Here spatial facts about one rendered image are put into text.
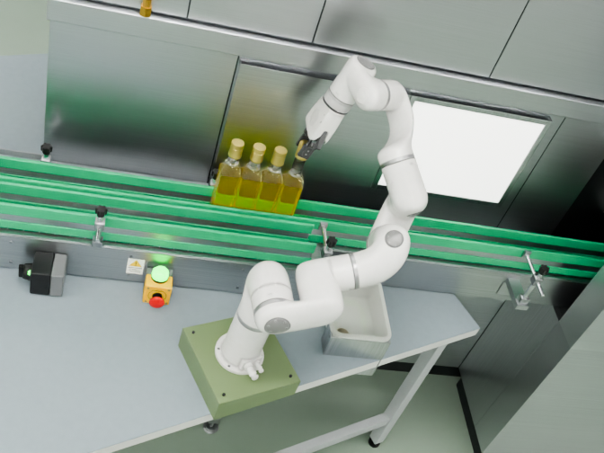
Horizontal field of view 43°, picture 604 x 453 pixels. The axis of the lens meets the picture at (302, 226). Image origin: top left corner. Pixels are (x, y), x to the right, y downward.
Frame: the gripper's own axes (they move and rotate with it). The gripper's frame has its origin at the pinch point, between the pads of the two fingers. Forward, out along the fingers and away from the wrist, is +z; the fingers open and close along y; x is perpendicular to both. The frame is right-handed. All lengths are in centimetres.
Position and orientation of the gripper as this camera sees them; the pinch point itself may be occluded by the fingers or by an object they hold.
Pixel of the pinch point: (305, 146)
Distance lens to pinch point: 201.5
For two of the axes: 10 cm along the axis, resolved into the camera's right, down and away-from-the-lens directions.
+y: 0.9, 7.1, -7.0
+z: -5.0, 6.4, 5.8
